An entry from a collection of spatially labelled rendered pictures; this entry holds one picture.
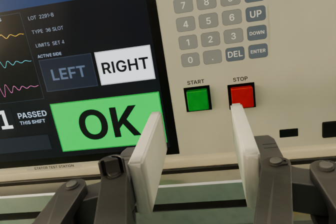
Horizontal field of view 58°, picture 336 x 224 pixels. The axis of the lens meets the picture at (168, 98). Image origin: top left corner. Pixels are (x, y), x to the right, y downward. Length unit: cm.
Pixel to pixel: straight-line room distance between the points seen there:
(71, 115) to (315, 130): 22
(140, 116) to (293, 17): 15
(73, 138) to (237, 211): 17
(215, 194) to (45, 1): 22
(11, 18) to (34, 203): 17
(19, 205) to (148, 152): 20
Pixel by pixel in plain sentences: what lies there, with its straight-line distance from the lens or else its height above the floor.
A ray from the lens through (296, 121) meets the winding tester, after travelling 29.
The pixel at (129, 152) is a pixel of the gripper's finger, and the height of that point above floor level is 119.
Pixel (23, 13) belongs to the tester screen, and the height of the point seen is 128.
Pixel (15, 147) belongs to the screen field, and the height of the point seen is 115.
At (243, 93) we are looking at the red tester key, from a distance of 26.
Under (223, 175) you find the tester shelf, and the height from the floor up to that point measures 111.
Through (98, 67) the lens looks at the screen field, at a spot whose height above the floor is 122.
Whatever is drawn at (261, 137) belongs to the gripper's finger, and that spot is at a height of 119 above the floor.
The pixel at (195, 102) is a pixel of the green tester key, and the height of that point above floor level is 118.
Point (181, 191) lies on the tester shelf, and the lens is 28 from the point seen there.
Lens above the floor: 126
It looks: 17 degrees down
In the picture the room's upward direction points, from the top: 9 degrees counter-clockwise
